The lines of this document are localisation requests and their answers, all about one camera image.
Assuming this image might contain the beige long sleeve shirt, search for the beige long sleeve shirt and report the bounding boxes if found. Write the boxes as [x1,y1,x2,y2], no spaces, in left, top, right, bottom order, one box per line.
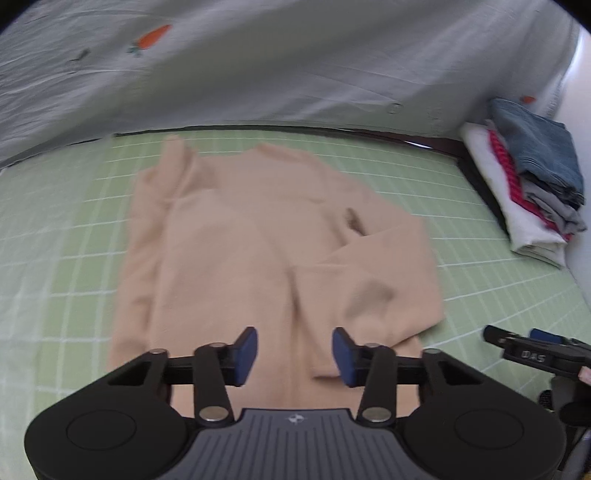
[109,136,444,410]

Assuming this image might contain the folded white garment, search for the folded white garment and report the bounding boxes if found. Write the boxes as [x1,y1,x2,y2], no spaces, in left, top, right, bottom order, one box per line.
[460,123,567,268]

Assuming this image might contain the folded grey garment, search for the folded grey garment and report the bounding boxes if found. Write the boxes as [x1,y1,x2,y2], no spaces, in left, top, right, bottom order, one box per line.
[521,179,587,236]

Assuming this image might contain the folded red striped garment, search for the folded red striped garment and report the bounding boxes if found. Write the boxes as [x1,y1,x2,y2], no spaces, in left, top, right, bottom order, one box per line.
[488,128,573,242]

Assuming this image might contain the folded blue jeans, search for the folded blue jeans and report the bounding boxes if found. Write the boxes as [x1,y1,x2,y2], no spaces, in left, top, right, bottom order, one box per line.
[488,97,585,208]

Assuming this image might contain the green grid bed sheet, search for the green grid bed sheet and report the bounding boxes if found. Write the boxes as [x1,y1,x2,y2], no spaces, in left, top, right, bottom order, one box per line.
[1,130,590,479]

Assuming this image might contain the grey printed bed sheet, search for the grey printed bed sheet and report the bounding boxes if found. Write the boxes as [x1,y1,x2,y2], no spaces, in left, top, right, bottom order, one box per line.
[1,1,581,166]

